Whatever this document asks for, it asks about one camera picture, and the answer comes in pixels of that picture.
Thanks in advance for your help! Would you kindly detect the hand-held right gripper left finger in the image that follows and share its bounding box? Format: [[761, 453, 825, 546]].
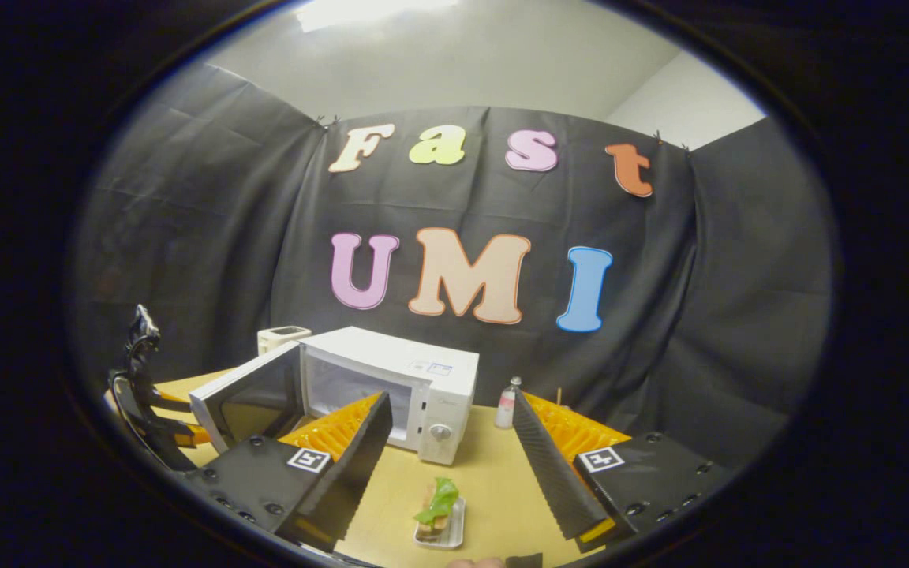
[[186, 392, 394, 553]]

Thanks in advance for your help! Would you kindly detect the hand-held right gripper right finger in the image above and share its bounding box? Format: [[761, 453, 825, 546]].
[[511, 392, 731, 553]]

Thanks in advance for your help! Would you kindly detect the lettuce sandwich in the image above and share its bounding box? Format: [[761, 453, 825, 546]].
[[415, 477, 460, 531]]

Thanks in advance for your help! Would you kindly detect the white microwave oven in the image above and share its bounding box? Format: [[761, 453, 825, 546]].
[[190, 327, 481, 466]]

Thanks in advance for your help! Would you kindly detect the small clear bottle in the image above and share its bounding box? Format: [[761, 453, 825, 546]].
[[496, 376, 522, 429]]

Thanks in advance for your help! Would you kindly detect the white rectangular tray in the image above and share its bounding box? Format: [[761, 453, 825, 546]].
[[413, 497, 466, 550]]

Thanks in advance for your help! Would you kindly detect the white toaster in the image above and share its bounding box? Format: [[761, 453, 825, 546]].
[[257, 325, 313, 356]]

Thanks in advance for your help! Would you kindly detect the black backdrop cloth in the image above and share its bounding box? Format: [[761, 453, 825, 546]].
[[68, 63, 834, 466]]

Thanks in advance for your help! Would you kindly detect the ceiling light panel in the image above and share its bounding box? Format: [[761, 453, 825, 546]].
[[297, 0, 459, 32]]

